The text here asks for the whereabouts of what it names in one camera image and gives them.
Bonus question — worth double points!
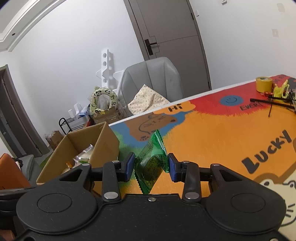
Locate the open cardboard box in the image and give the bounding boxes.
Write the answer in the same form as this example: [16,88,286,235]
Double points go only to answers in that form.
[37,122,119,185]

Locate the grey upholstered chair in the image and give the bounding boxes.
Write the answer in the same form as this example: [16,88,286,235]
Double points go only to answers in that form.
[119,57,185,114]

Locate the black sticks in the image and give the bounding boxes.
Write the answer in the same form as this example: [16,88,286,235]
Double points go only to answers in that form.
[250,94,295,116]

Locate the SF cardboard box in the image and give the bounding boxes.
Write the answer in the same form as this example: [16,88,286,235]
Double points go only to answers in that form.
[91,108,126,124]

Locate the black door handle lock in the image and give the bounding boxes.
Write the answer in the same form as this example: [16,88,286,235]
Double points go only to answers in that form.
[144,39,158,56]

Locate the grey door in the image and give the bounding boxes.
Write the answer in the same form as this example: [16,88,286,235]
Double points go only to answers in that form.
[124,0,212,97]

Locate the small brown cardboard box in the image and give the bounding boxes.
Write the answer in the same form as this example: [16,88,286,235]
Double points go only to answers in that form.
[45,131,64,150]

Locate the dotted cream pillow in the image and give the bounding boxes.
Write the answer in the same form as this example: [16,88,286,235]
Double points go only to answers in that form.
[128,84,170,115]

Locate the black shoe rack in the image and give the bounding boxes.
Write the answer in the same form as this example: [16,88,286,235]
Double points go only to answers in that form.
[59,116,89,135]

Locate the yellow hair claw clip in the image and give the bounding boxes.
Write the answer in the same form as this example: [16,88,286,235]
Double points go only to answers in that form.
[273,80,290,99]

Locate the dark green snack packet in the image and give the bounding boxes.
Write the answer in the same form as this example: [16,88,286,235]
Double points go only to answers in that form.
[134,130,170,194]

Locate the colourful cartoon table mat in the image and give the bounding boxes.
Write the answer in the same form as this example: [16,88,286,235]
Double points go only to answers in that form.
[111,82,295,240]

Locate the panda pattern toilet seat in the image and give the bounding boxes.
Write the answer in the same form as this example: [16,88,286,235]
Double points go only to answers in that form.
[89,87,118,114]

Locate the yellow tape roll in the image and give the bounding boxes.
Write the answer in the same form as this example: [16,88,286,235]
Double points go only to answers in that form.
[256,76,273,93]

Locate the white perforated rack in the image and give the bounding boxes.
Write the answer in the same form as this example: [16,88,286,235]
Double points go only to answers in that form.
[96,48,124,94]

